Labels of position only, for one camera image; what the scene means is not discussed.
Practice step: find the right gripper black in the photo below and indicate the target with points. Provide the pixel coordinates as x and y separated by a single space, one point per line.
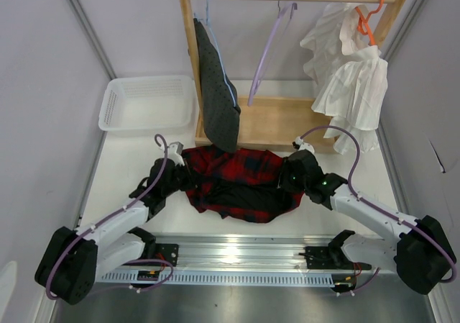
285 170

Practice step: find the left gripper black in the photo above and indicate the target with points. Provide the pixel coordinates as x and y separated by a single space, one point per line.
190 183

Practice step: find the red plaid skirt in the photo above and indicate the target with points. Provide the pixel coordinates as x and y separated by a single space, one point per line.
243 185

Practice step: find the purple hanger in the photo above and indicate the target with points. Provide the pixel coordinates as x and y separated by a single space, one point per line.
269 49

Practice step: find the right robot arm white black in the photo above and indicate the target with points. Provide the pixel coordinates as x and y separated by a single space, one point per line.
417 250

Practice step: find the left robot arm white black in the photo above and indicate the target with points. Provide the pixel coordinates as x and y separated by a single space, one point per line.
76 258

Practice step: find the orange hanger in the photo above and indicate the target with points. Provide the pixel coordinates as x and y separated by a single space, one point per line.
363 22

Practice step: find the light blue hanger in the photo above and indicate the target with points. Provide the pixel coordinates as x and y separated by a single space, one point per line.
221 60

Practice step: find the wooden clothes rack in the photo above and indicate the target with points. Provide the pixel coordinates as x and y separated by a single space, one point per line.
274 121

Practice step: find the white plastic basket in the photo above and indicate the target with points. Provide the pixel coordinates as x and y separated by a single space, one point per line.
141 105

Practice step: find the grey dotted garment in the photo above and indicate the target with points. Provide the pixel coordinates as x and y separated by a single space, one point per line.
221 112

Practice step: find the white pleated garment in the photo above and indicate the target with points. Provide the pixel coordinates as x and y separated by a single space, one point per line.
350 77

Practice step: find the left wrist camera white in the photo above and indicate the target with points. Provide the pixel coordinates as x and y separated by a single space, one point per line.
174 152

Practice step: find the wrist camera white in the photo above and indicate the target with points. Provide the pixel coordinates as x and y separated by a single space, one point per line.
174 152
299 144

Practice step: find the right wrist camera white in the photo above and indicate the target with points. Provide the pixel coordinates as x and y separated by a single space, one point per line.
299 144

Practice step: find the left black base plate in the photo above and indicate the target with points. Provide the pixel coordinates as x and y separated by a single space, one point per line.
168 252

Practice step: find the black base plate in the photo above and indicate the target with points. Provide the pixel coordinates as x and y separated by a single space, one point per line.
325 258
168 252

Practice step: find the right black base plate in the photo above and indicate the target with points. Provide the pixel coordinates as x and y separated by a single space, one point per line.
325 258

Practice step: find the aluminium mounting rail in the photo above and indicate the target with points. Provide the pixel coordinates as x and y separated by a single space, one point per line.
244 253

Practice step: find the white slotted cable duct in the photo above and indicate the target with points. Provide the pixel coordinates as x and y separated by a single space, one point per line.
227 278

